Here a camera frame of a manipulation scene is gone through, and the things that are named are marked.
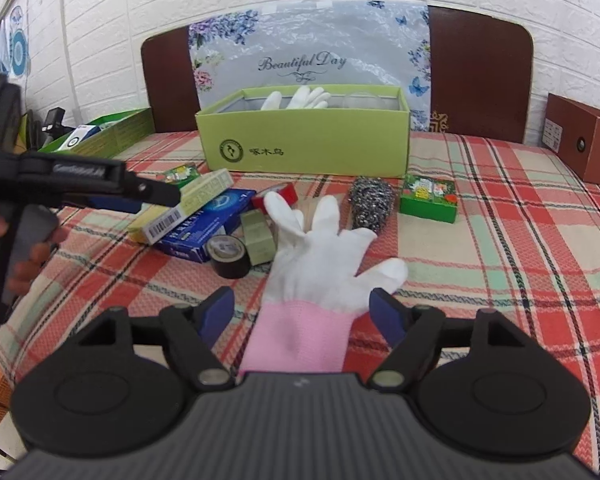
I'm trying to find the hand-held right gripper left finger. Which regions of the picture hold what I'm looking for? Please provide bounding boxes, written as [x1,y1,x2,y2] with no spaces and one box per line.
[77,286,236,393]

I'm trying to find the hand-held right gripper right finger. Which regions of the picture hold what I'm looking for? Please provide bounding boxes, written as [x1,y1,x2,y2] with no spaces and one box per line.
[367,287,528,393]

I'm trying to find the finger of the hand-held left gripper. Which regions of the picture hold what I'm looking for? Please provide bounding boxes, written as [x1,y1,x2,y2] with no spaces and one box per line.
[86,172,182,215]

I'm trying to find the green floral small box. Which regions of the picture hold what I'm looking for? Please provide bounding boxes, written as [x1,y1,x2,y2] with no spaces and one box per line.
[162,164,203,191]
[399,174,458,224]

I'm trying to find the yellow-green barcode box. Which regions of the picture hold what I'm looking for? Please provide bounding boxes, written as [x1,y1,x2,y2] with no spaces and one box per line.
[127,169,233,246]

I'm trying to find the black tape roll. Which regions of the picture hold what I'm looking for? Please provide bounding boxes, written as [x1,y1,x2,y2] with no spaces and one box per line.
[205,234,251,280]

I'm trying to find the blue cardboard box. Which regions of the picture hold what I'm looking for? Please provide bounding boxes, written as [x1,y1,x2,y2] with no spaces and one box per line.
[155,189,257,264]

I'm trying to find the pale green small box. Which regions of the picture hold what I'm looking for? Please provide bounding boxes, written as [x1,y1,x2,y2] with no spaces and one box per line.
[240,209,277,266]

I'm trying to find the white pink work glove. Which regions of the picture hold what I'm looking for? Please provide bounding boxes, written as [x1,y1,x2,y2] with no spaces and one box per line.
[237,191,409,375]
[261,85,331,111]

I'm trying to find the steel wool scrubber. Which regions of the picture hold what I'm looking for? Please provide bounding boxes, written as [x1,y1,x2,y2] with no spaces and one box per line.
[349,176,397,235]

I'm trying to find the red tape roll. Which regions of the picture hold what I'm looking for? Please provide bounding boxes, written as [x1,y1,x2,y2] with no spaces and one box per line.
[251,183,298,211]

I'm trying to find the large green cardboard box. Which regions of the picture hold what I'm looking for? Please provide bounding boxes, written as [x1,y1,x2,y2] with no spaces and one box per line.
[195,85,412,178]

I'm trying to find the black device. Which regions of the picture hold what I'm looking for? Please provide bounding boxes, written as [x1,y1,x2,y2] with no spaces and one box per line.
[40,107,76,138]

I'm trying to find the green side box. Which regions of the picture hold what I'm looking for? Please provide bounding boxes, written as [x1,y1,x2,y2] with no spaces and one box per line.
[37,107,156,161]

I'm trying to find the white blue small box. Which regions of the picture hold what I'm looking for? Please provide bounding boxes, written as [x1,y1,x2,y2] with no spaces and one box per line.
[55,125,101,152]

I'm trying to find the plaid bed sheet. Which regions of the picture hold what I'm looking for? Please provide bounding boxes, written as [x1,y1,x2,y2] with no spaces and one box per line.
[0,130,600,478]

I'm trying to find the floral plastic bag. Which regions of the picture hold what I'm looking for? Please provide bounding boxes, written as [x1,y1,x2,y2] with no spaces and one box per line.
[187,0,433,133]

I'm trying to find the brown wooden headboard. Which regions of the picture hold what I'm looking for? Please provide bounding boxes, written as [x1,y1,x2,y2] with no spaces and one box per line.
[140,4,535,145]

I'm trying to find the blue wall decals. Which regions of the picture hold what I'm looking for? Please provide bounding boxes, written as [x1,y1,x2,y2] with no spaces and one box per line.
[0,0,33,81]

